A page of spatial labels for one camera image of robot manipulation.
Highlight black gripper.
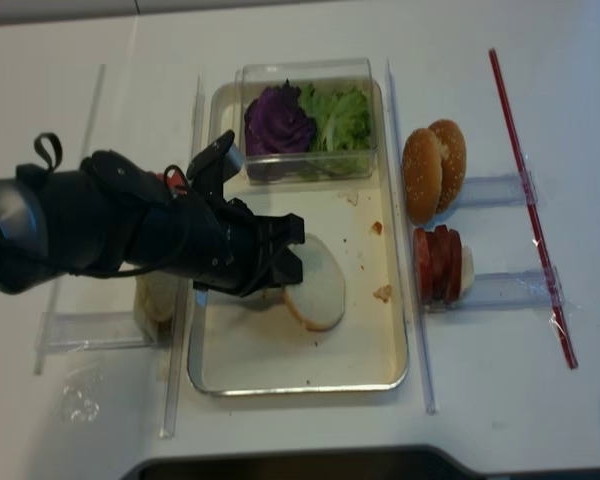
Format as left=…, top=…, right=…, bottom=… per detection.
left=124, top=188, right=305, bottom=296

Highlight white bread slice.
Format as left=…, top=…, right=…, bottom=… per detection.
left=283, top=234, right=346, bottom=332

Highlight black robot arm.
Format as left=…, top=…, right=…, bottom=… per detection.
left=0, top=131, right=305, bottom=297

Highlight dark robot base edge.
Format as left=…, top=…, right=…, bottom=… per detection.
left=123, top=448, right=486, bottom=479

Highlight green lettuce leaves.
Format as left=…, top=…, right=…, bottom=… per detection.
left=299, top=83, right=371, bottom=178

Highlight remaining white bread slices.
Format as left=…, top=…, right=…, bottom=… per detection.
left=133, top=271, right=178, bottom=341

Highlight white cheese slice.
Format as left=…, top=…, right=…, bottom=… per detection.
left=460, top=245, right=475, bottom=297

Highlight metal baking tray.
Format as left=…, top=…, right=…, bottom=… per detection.
left=186, top=79, right=410, bottom=398

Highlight purple cabbage leaf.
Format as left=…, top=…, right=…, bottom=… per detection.
left=244, top=81, right=317, bottom=156

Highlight clear plastic salad box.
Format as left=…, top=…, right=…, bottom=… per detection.
left=234, top=58, right=378, bottom=184

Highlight front sesame bun half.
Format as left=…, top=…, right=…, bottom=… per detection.
left=402, top=128, right=442, bottom=225

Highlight sesame bun half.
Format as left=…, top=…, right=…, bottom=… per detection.
left=402, top=128, right=442, bottom=225
left=429, top=119, right=467, bottom=213

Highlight rear sesame bun half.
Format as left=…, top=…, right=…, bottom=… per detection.
left=429, top=119, right=467, bottom=213

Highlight clear upper right holder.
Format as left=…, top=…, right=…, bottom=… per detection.
left=454, top=173, right=537, bottom=208

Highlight clear holder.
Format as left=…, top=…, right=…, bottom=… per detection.
left=454, top=173, right=537, bottom=208
left=36, top=312, right=154, bottom=354
left=426, top=269, right=565, bottom=313

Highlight clear lower left holder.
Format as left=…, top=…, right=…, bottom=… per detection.
left=36, top=312, right=154, bottom=354

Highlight clear lower right holder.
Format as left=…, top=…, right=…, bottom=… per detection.
left=426, top=269, right=565, bottom=313

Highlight red plastic rod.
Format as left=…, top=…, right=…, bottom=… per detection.
left=488, top=48, right=579, bottom=370

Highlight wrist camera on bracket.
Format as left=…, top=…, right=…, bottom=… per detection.
left=186, top=129, right=245, bottom=197

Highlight clear rail left of tray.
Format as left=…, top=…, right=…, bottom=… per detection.
left=160, top=76, right=205, bottom=439

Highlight clear rail of tray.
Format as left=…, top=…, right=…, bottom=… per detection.
left=384, top=59, right=437, bottom=416
left=160, top=76, right=205, bottom=439

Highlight clear rail right of tray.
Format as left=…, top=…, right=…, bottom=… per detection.
left=384, top=59, right=437, bottom=416

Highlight clear far left rail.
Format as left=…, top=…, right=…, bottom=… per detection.
left=33, top=64, right=107, bottom=376

